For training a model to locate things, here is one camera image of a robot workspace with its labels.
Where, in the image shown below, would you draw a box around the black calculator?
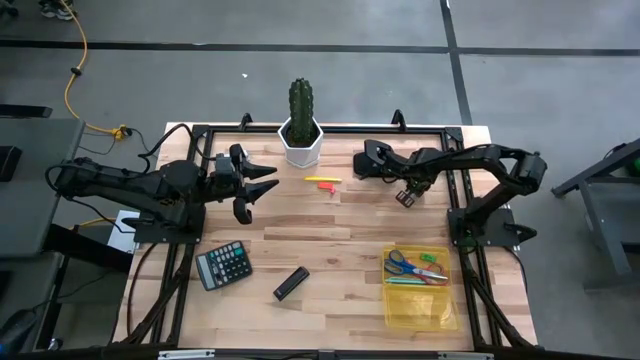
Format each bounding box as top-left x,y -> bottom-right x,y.
194,240 -> 254,292

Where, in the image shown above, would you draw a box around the dark metal stand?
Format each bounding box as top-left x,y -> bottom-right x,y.
551,137 -> 640,292

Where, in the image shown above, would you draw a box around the black metal table frame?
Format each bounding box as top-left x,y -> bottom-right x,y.
112,108 -> 539,351

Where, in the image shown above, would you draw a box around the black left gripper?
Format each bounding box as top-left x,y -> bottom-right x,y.
213,143 -> 281,226

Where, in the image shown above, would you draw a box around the grey side table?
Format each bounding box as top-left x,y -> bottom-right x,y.
0,117 -> 86,259

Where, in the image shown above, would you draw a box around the red and blue handled scissors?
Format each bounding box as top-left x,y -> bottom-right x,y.
383,248 -> 450,286

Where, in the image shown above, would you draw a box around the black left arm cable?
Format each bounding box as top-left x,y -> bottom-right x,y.
137,122 -> 217,164

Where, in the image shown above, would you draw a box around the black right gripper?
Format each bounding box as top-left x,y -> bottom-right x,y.
395,169 -> 434,209

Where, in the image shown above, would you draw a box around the green cactus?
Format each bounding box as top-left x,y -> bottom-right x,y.
288,77 -> 315,146

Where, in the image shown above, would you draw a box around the white paper sheet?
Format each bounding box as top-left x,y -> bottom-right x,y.
107,209 -> 142,255

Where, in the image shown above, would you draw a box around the yellow transparent pencil case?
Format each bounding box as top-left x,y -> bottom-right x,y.
382,243 -> 460,332

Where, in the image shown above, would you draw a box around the black stapler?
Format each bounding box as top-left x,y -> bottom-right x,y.
272,266 -> 311,302

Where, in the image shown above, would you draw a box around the yellow cable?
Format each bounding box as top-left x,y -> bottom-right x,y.
58,0 -> 132,141

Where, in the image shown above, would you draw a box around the person's shoe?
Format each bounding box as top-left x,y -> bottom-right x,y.
38,0 -> 77,22

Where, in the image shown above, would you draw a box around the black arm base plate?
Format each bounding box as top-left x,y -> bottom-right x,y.
133,207 -> 207,245
447,207 -> 539,250

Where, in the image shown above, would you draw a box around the white hexagonal plant pot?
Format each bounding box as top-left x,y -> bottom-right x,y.
277,117 -> 325,169

